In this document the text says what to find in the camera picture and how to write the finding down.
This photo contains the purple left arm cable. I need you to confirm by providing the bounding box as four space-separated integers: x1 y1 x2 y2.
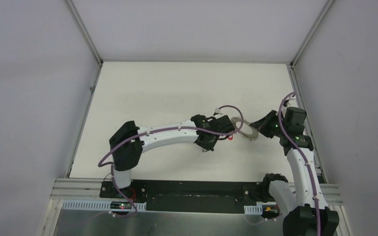
97 105 245 218

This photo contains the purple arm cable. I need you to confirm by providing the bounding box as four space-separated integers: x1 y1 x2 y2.
262 91 322 236
97 105 245 218

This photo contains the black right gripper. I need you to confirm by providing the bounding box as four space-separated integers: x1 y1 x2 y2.
250 110 288 139

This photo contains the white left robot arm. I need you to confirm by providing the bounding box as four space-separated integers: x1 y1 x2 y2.
108 115 235 199

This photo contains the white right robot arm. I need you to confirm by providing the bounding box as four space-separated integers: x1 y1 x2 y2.
249 107 340 236

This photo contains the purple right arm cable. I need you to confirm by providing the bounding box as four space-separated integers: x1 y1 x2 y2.
262 91 322 236

